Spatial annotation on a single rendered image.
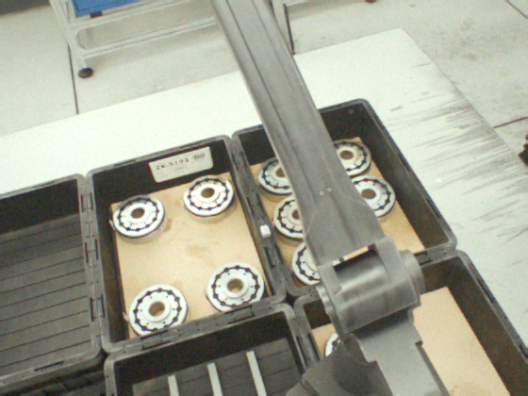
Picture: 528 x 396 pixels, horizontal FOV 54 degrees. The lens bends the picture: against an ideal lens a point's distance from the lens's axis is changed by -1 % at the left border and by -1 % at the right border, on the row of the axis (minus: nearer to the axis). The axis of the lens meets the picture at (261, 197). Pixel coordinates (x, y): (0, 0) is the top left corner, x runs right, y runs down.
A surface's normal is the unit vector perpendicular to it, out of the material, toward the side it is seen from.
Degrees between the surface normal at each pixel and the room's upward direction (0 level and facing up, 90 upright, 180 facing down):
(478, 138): 0
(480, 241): 0
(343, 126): 90
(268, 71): 36
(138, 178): 90
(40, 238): 0
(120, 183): 90
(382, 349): 13
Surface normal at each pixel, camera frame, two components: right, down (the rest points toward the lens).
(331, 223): -0.04, -0.05
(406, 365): -0.28, -0.58
